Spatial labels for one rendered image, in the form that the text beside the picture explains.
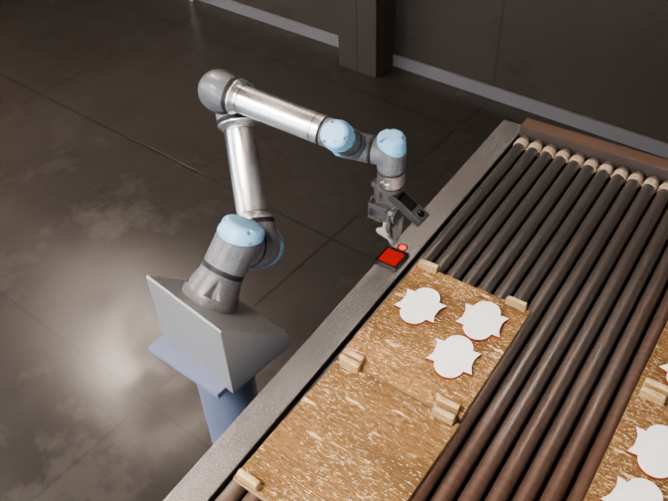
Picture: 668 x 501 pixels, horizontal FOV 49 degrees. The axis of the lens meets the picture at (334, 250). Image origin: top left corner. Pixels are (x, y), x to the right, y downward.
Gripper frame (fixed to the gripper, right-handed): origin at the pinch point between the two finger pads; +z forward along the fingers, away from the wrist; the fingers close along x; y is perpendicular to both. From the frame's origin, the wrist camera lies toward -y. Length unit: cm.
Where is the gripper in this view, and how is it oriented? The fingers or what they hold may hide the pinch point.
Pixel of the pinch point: (396, 242)
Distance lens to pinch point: 210.6
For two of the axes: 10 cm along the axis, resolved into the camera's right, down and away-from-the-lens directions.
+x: -5.5, 5.7, -6.1
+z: 0.3, 7.4, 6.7
